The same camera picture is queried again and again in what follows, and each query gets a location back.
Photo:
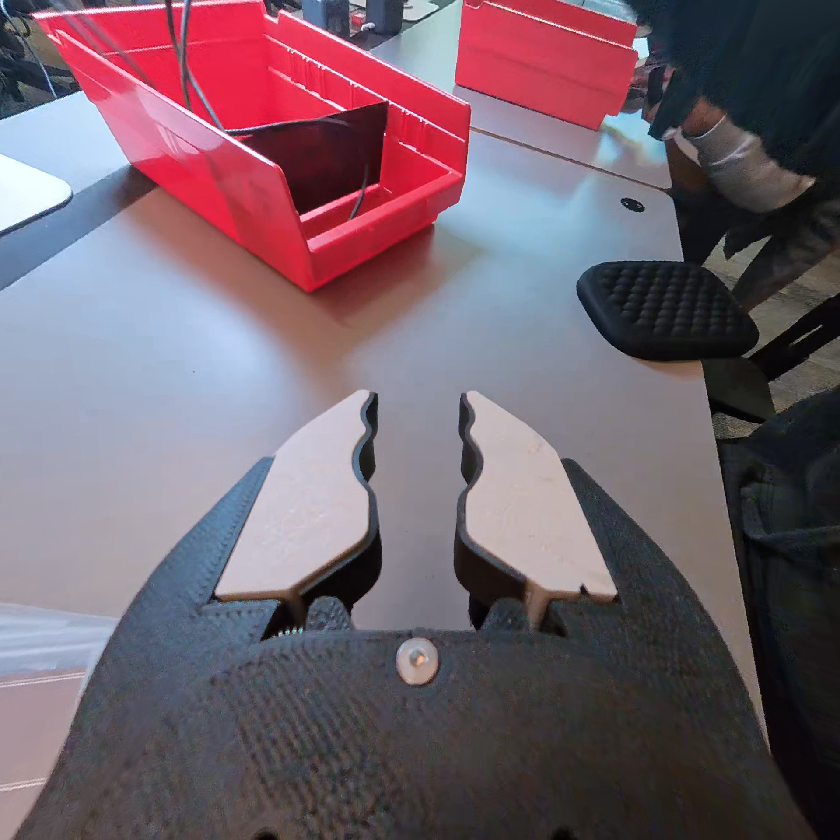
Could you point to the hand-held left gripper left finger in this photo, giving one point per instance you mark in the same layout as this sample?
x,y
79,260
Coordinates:
x,y
308,518

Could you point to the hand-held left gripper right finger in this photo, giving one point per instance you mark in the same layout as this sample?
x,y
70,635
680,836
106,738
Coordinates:
x,y
531,518

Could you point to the clear plastic bin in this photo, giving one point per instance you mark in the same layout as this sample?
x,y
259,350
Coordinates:
x,y
39,643

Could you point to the red plastic bin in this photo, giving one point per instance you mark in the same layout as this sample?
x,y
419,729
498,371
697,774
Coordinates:
x,y
538,65
164,131

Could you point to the black armrest pad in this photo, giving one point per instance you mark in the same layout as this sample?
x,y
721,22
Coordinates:
x,y
669,308

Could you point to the person's dark trousers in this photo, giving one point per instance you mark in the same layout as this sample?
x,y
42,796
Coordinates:
x,y
787,590

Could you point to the small metal desk fitting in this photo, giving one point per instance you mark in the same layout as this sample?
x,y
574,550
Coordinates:
x,y
632,205

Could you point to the black divider panel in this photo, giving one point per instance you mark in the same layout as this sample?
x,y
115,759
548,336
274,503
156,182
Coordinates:
x,y
315,157

